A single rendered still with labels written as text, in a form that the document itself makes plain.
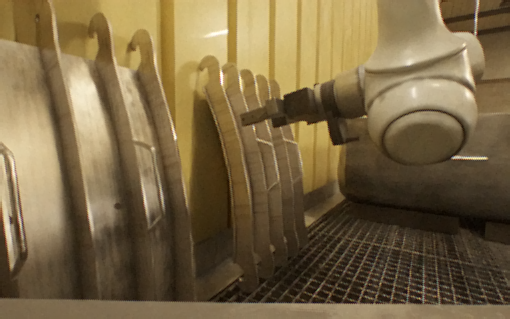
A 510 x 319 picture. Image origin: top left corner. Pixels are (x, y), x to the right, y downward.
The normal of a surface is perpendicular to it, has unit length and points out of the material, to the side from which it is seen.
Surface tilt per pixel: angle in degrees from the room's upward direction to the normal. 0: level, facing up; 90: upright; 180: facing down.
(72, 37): 90
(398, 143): 126
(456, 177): 88
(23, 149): 72
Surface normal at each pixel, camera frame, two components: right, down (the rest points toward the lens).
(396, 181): -0.53, 0.14
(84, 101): 0.77, -0.36
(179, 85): 0.84, 0.05
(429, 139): -0.35, 0.65
